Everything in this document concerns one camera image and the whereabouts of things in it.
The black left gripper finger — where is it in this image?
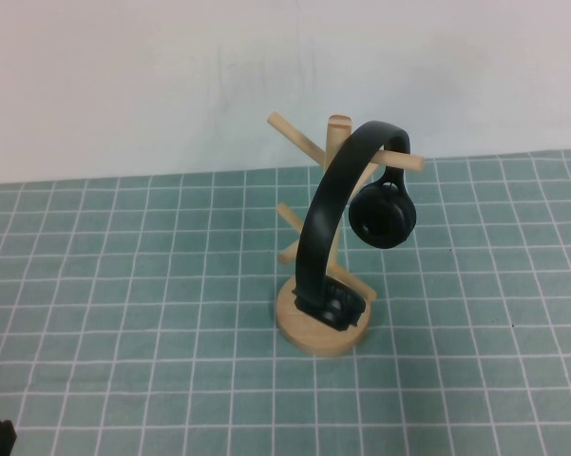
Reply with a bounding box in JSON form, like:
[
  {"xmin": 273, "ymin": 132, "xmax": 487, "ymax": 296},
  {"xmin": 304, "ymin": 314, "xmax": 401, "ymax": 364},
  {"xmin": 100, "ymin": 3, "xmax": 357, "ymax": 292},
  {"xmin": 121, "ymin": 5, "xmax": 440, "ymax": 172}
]
[{"xmin": 0, "ymin": 419, "xmax": 18, "ymax": 456}]

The wooden peg headphone stand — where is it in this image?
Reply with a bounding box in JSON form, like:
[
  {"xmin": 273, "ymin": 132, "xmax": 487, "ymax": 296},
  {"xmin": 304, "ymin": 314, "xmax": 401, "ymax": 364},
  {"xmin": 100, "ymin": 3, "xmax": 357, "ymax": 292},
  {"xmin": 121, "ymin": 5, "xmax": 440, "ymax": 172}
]
[{"xmin": 266, "ymin": 111, "xmax": 426, "ymax": 357}]

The black over-ear headphones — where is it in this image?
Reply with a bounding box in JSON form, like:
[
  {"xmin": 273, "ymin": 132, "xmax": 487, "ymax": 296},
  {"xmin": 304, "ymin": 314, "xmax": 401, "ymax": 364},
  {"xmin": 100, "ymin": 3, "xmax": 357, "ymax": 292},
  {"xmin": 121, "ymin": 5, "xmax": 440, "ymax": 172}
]
[{"xmin": 291, "ymin": 121, "xmax": 417, "ymax": 333}]

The green white grid tablecloth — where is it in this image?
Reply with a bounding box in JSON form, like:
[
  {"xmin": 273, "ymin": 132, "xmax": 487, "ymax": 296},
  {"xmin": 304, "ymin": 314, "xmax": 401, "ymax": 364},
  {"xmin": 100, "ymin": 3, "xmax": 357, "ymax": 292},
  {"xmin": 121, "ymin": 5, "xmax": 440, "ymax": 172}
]
[{"xmin": 0, "ymin": 148, "xmax": 571, "ymax": 456}]

